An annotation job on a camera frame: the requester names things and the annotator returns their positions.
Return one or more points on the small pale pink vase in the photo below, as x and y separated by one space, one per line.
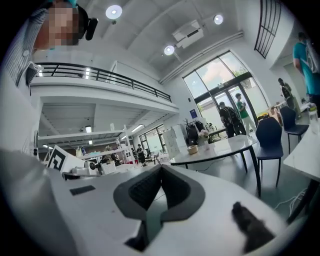
206 145

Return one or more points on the round ceiling light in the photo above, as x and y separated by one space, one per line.
113 11
218 19
169 50

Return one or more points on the black window grille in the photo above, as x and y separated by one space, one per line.
267 27

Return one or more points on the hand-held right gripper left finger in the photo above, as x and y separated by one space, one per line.
95 212

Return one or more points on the large glass door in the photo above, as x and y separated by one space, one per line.
225 82

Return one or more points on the dark blue chair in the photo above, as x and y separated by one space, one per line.
268 140
291 122

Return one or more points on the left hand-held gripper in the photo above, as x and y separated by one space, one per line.
75 166

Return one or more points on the black balcony railing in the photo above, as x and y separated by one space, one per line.
112 76

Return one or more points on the pink flowers bouquet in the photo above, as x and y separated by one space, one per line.
203 133

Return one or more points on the grey striped shirt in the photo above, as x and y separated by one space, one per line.
20 50

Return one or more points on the black head camera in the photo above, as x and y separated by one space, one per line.
91 28

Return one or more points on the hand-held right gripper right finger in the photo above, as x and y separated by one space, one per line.
212 225

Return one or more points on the grey marble table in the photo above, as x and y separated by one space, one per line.
225 147

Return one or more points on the white ceiling air conditioner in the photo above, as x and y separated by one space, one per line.
188 33

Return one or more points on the white cabinet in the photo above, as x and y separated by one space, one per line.
173 140

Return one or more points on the round wooden bowl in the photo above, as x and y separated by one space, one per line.
192 150

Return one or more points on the white side table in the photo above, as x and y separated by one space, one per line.
305 155

